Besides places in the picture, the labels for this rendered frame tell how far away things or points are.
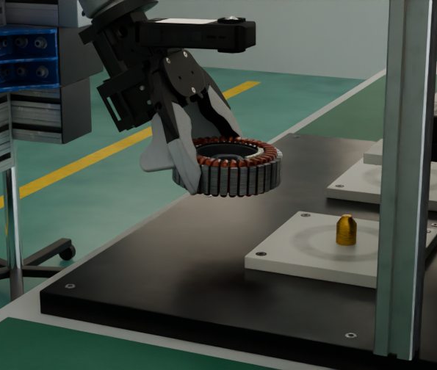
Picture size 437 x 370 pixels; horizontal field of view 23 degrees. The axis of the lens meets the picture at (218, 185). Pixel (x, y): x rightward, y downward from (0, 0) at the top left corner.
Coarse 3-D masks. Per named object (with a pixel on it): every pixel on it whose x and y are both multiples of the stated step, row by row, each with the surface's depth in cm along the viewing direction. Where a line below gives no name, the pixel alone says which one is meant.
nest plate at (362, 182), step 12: (360, 168) 128; (372, 168) 128; (432, 168) 128; (336, 180) 123; (348, 180) 123; (360, 180) 123; (372, 180) 123; (432, 180) 123; (336, 192) 120; (348, 192) 120; (360, 192) 119; (372, 192) 119; (432, 192) 119; (432, 204) 116
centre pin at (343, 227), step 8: (344, 216) 102; (336, 224) 102; (344, 224) 102; (352, 224) 102; (336, 232) 102; (344, 232) 102; (352, 232) 102; (336, 240) 103; (344, 240) 102; (352, 240) 102
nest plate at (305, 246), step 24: (312, 216) 111; (336, 216) 111; (264, 240) 103; (288, 240) 103; (312, 240) 103; (360, 240) 103; (432, 240) 104; (264, 264) 99; (288, 264) 98; (312, 264) 97; (336, 264) 97; (360, 264) 97
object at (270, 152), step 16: (208, 144) 111; (224, 144) 112; (240, 144) 112; (256, 144) 111; (208, 160) 104; (224, 160) 105; (240, 160) 105; (256, 160) 105; (272, 160) 107; (176, 176) 107; (208, 176) 104; (224, 176) 104; (240, 176) 104; (256, 176) 105; (272, 176) 106; (208, 192) 105; (224, 192) 104; (240, 192) 105; (256, 192) 105
